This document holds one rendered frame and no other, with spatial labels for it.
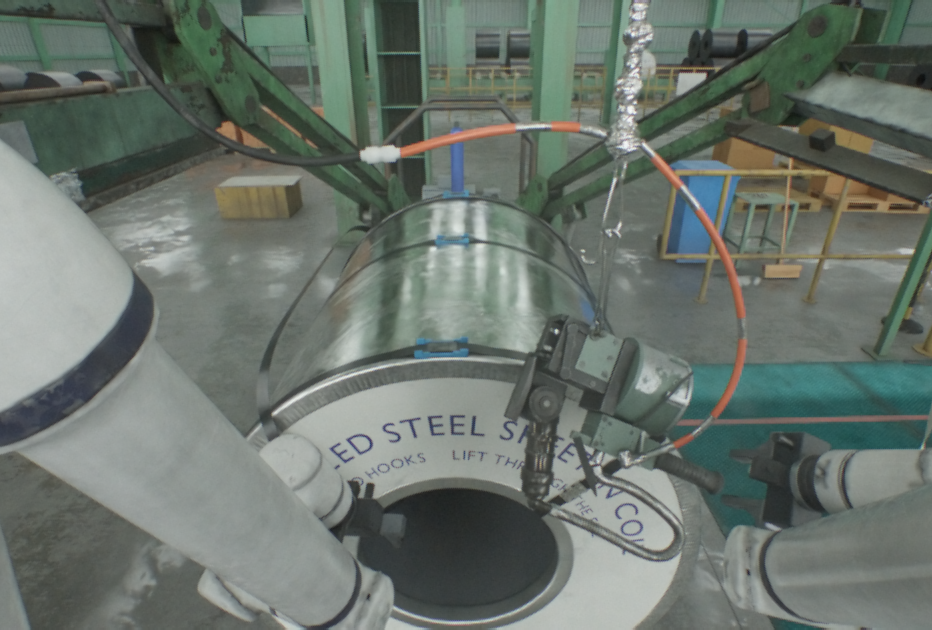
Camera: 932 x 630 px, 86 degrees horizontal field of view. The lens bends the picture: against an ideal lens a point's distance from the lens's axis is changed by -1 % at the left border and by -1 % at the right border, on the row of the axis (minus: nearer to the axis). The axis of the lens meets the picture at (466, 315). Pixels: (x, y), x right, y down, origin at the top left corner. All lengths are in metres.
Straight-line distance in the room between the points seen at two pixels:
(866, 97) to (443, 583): 1.59
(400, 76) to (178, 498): 7.02
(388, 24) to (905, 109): 6.46
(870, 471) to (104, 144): 1.18
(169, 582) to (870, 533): 2.45
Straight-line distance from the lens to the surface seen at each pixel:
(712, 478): 1.04
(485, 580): 1.67
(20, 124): 0.93
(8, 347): 0.28
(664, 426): 0.94
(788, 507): 0.85
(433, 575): 1.68
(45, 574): 2.92
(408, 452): 1.15
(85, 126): 1.03
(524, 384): 0.86
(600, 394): 0.90
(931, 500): 0.40
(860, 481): 0.77
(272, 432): 1.16
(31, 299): 0.27
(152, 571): 2.69
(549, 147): 5.58
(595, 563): 1.44
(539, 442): 0.93
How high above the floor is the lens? 1.90
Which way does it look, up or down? 27 degrees down
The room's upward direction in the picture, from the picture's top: straight up
